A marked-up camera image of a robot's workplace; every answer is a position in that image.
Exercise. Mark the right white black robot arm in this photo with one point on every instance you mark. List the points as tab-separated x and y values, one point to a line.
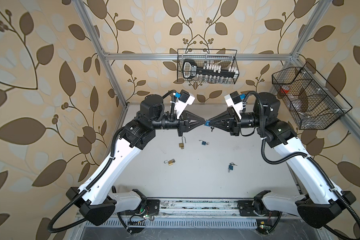
324	200

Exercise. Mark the right black wire basket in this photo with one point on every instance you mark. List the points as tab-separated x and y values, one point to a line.
313	102

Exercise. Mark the blue padlock top centre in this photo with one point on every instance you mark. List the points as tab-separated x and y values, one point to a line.
204	143

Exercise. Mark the back black wire basket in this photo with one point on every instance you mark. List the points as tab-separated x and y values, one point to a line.
223	57

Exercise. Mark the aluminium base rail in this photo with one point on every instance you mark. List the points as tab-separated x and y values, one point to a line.
201	213

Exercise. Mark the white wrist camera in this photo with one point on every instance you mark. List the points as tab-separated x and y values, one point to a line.
236	101
181	100

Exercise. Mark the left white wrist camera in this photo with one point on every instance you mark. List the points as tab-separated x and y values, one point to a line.
181	100

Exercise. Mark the black wire basket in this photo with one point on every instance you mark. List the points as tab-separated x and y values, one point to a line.
223	57
313	102

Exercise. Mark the black socket tool set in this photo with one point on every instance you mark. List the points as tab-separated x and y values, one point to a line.
190	69

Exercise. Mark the open brass padlock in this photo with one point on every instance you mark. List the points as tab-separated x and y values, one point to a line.
182	144

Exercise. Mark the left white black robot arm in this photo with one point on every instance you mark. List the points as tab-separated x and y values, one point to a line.
93	197

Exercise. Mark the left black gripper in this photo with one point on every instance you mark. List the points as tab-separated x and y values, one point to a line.
187	117

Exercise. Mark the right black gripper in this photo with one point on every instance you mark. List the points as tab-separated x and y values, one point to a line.
231	123

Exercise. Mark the small brass padlock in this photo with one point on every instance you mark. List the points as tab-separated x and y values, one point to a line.
169	162

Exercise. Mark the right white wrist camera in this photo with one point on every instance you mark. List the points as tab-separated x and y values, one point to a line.
236	101

